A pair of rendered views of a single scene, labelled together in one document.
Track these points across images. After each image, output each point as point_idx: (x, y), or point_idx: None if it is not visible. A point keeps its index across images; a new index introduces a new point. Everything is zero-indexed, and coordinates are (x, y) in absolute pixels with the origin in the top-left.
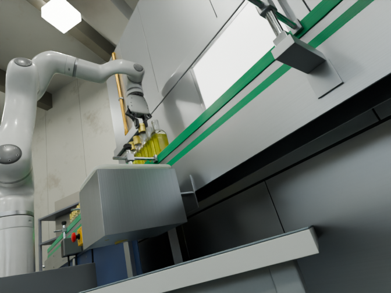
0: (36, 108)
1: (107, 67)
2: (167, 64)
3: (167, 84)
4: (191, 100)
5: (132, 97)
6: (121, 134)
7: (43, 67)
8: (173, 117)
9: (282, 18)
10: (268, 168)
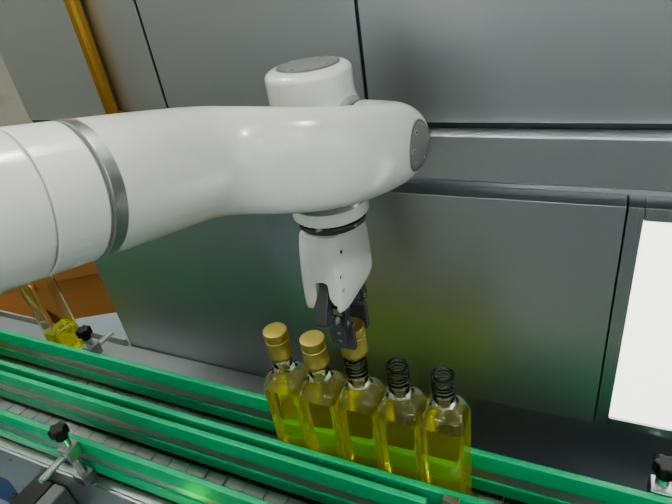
0: None
1: (293, 180)
2: (476, 31)
3: (460, 148)
4: (566, 303)
5: (343, 246)
6: (65, 87)
7: None
8: (449, 280)
9: None
10: None
